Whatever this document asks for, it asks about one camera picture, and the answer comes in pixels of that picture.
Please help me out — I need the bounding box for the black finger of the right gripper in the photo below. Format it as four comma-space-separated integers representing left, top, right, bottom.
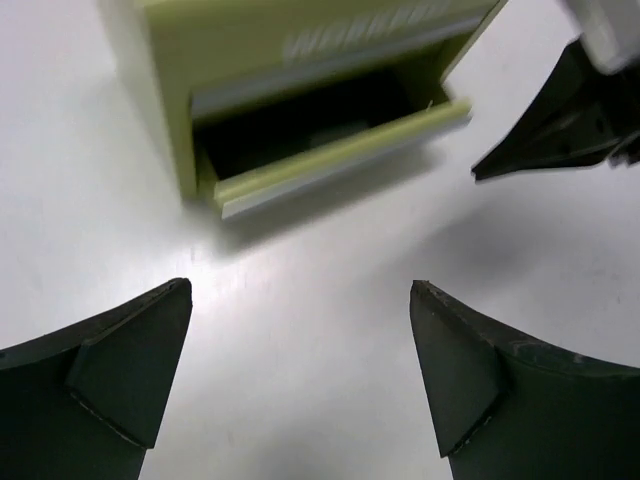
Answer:
471, 40, 639, 181

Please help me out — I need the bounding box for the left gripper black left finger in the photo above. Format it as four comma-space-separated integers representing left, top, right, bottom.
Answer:
1, 278, 192, 479

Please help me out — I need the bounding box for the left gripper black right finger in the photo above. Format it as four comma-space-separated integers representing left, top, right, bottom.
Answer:
410, 280, 639, 479

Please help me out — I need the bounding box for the green metal drawer box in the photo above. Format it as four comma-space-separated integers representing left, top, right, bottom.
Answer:
99, 0, 506, 221

